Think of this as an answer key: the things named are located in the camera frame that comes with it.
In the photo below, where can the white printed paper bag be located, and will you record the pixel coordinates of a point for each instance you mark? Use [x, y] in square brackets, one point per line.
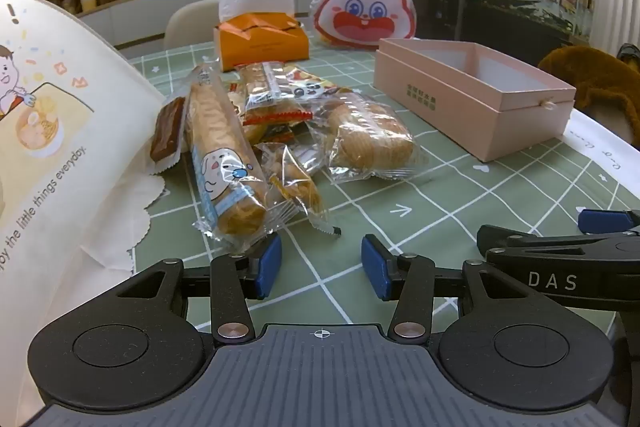
[75, 207]

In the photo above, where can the cream chair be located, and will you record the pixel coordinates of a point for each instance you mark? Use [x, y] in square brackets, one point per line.
[192, 24]

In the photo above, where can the red white rabbit bag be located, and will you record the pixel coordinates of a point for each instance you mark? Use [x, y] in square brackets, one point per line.
[365, 12]

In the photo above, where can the brown chocolate bar packet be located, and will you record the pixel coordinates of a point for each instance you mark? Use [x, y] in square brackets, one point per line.
[167, 132]

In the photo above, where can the brown plush toy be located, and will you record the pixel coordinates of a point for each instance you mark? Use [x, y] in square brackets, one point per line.
[590, 77]

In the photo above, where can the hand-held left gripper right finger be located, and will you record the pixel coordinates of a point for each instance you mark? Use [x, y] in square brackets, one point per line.
[372, 264]

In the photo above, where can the red-edged biscuit packet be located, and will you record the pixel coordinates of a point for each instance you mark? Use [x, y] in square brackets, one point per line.
[270, 92]

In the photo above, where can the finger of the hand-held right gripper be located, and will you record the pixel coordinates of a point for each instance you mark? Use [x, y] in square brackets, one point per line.
[602, 221]
[510, 238]

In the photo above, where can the clear pastry packet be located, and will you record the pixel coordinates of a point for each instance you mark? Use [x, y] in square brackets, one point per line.
[370, 142]

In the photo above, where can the pink cardboard box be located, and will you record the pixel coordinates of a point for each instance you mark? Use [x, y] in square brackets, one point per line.
[440, 107]

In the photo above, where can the grey curtain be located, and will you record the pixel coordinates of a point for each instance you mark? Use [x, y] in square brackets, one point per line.
[615, 7]

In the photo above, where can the dark orange snack packet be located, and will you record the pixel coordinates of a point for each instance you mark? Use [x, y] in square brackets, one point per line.
[275, 134]

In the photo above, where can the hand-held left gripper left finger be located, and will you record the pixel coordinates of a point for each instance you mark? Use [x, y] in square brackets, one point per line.
[270, 264]

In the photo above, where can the long breadstick packet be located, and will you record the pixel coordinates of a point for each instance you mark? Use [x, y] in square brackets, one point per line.
[220, 147]

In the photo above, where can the orange tissue box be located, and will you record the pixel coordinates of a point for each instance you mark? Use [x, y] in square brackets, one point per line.
[260, 47]

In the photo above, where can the white paper sheet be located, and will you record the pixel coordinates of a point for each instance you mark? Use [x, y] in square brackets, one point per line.
[600, 157]

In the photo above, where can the small clear peanut packet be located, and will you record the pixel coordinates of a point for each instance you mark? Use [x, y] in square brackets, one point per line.
[295, 177]

